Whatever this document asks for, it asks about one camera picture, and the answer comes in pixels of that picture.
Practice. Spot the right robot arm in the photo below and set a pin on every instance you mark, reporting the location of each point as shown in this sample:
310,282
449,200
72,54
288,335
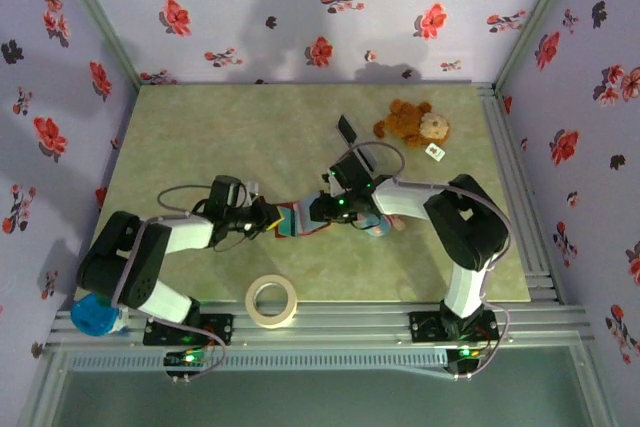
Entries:
465,222

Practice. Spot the blue round plastic object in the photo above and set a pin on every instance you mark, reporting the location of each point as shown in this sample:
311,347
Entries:
92,319

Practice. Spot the aluminium frame leg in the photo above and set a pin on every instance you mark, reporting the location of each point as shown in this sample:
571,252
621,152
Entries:
44,397
600,397

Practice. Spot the aluminium corner post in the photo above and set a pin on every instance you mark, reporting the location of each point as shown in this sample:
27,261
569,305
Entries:
539,12
95,12

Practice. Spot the masking tape roll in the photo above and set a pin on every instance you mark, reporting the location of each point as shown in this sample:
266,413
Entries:
252,309

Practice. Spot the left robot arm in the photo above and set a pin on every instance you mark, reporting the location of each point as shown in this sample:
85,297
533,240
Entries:
125,262

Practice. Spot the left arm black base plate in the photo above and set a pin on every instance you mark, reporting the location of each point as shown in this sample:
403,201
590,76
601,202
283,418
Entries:
220,329

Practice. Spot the red leather card holder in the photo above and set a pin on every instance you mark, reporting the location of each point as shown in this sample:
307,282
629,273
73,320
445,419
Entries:
290,224

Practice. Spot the brown plush monkey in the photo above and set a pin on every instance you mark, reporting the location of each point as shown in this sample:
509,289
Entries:
412,122

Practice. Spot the black credit card grey back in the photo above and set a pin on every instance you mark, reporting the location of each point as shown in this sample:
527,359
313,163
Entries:
367,159

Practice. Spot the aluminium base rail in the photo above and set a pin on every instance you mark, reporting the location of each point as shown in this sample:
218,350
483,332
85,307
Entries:
350,322

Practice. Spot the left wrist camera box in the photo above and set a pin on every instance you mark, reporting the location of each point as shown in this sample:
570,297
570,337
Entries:
251,194

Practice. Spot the small white printed tile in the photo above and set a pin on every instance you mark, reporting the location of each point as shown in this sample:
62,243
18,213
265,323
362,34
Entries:
434,152

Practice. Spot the pink plush pig striped shirt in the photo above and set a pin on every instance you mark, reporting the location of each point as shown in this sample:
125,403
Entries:
380,229

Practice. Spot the aluminium side rail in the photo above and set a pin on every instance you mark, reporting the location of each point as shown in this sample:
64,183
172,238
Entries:
500,122

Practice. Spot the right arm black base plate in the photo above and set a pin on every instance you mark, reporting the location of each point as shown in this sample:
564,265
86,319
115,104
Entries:
425,327

